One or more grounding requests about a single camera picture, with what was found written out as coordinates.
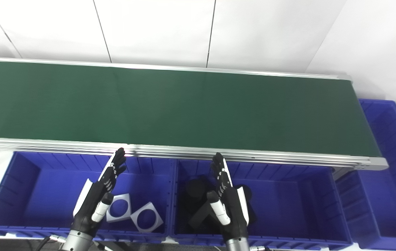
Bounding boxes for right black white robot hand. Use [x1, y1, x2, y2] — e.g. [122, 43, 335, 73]
[207, 152, 250, 241]

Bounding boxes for white square ring part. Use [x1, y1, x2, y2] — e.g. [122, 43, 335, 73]
[106, 193, 132, 223]
[130, 201, 164, 233]

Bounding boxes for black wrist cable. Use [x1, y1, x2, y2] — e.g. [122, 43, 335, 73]
[39, 235, 68, 251]

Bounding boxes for aluminium conveyor leg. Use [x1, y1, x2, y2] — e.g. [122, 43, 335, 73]
[332, 167, 355, 180]

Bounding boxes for green conveyor belt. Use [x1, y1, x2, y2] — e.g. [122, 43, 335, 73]
[0, 60, 382, 157]
[0, 49, 389, 171]

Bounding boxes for empty blue bin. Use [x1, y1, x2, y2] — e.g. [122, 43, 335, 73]
[335, 99, 396, 251]

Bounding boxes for blue bin with black parts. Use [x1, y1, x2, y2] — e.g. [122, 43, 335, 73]
[170, 159, 354, 250]

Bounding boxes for blue bin with white parts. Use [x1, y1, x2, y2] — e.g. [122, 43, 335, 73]
[0, 151, 176, 244]

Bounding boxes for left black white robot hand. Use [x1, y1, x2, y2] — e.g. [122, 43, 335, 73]
[72, 147, 127, 238]

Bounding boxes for black cylinder part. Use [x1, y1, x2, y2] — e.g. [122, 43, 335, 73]
[185, 178, 209, 203]

